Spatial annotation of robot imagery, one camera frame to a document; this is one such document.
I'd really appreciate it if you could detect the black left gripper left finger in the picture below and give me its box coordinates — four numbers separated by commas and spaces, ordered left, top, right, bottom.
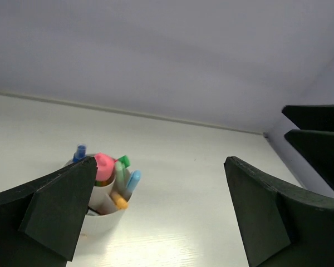
0, 157, 97, 266

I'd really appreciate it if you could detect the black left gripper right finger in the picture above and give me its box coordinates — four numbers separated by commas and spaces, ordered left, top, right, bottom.
224, 156, 334, 266

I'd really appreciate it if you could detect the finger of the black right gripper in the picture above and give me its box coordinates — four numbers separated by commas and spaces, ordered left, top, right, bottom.
284, 130, 334, 191
282, 105, 334, 132

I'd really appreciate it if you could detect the blue capped glue bottle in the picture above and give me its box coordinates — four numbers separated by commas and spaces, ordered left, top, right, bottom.
72, 144, 87, 162

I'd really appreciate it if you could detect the yellow cap eraser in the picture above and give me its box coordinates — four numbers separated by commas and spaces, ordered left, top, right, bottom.
110, 191, 129, 210

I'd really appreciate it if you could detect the pink crayon bottle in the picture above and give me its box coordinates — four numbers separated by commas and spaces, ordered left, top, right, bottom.
94, 153, 115, 187

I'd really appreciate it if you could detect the pale green highlighter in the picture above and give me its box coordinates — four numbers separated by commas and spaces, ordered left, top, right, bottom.
115, 161, 126, 194

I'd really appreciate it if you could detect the pale blue highlighter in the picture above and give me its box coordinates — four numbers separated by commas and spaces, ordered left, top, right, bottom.
124, 170, 141, 200

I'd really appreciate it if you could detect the black green highlighter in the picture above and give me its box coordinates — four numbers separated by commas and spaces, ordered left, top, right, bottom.
115, 155, 131, 168

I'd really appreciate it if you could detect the white round pen holder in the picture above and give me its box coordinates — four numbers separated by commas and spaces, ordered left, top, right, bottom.
81, 167, 130, 236

